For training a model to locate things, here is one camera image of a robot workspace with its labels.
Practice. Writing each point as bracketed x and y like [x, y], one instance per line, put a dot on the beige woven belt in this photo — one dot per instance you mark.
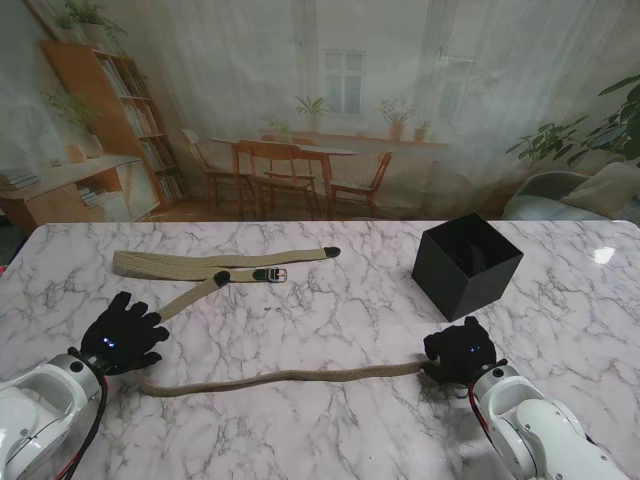
[165, 262]
[300, 376]

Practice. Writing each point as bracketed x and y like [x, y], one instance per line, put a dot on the black storage box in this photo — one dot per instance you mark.
[465, 290]

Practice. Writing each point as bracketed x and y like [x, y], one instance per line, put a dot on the printed room scene backdrop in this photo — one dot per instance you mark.
[320, 75]

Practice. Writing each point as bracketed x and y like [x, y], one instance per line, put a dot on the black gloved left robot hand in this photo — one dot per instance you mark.
[120, 340]

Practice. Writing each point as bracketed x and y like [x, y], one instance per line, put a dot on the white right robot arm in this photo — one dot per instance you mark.
[530, 430]

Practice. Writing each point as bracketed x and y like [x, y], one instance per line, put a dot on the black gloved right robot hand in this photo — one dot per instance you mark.
[460, 355]

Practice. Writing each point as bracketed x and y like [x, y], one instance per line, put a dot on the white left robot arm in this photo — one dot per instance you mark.
[35, 410]

